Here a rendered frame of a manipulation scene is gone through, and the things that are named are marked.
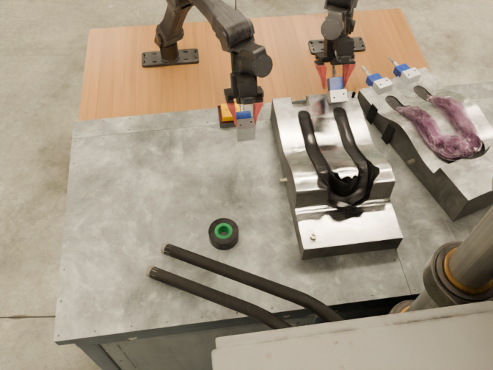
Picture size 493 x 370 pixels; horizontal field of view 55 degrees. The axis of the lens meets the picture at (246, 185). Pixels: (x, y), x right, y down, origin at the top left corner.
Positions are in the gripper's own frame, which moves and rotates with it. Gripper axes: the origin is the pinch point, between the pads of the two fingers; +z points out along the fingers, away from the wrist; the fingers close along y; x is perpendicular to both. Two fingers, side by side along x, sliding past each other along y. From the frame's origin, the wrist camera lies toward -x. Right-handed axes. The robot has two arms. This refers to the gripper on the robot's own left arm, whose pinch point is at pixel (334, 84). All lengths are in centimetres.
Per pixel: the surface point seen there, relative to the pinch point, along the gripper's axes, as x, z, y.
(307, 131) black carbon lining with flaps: -7.8, 10.8, -10.2
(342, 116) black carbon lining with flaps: -4.4, 8.5, 1.5
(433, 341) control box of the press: -104, -1, -21
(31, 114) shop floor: 127, 34, -132
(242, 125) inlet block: -13.9, 5.2, -29.6
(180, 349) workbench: -29, 67, -54
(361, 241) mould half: -38.0, 30.8, -3.5
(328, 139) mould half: -11.6, 12.7, -4.9
